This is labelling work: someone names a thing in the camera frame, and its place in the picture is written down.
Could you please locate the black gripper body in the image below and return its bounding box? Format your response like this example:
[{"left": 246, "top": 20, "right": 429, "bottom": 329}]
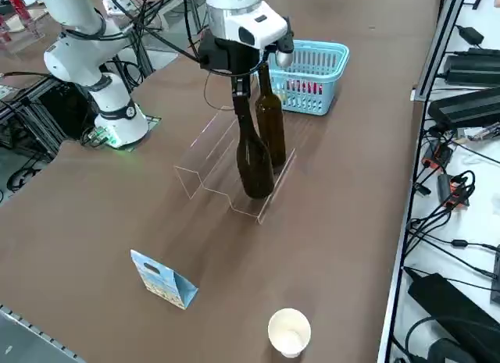
[{"left": 198, "top": 30, "right": 261, "bottom": 78}]

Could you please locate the square-shouldered brown wine bottle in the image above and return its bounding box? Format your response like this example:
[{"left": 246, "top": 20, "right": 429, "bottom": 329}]
[{"left": 254, "top": 63, "right": 288, "bottom": 169}]

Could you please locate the sloped-shoulder brown wine bottle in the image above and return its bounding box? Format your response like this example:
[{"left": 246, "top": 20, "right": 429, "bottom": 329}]
[{"left": 235, "top": 95, "right": 275, "bottom": 200}]

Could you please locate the clear acrylic stepped shelf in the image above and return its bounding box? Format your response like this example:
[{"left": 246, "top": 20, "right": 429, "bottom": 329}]
[{"left": 173, "top": 104, "right": 298, "bottom": 226}]

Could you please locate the red cola bottle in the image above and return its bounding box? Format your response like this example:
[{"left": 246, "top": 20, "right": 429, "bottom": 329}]
[{"left": 287, "top": 77, "right": 325, "bottom": 98}]

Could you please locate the light blue plastic basket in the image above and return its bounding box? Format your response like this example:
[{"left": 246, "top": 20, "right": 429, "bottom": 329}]
[{"left": 267, "top": 38, "right": 351, "bottom": 117}]

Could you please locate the orange and black device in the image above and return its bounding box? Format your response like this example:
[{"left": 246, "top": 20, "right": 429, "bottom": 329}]
[
  {"left": 437, "top": 171, "right": 476, "bottom": 208},
  {"left": 421, "top": 144, "right": 454, "bottom": 169}
]

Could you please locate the blue printed paper bag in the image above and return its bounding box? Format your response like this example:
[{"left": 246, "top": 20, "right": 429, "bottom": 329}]
[{"left": 130, "top": 248, "right": 199, "bottom": 311}]

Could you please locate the white paper cup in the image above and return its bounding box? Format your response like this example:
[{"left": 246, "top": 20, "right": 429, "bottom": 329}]
[{"left": 267, "top": 308, "right": 313, "bottom": 359}]

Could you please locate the white side workbench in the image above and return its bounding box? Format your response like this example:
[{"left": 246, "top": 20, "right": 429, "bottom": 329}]
[{"left": 377, "top": 0, "right": 500, "bottom": 363}]

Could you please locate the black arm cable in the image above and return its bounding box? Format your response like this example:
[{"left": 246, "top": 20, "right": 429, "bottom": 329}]
[{"left": 99, "top": 0, "right": 208, "bottom": 66}]

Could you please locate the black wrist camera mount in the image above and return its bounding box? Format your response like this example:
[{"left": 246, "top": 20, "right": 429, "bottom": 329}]
[{"left": 269, "top": 16, "right": 295, "bottom": 68}]

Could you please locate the black metal frame cart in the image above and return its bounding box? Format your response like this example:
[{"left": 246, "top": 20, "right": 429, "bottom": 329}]
[{"left": 0, "top": 72, "right": 98, "bottom": 202}]

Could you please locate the aluminium frame post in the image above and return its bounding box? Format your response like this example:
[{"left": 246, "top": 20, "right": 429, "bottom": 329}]
[{"left": 412, "top": 0, "right": 470, "bottom": 103}]

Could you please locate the aluminium table edge rail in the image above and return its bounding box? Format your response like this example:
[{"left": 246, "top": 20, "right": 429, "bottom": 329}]
[{"left": 0, "top": 303, "right": 86, "bottom": 363}]

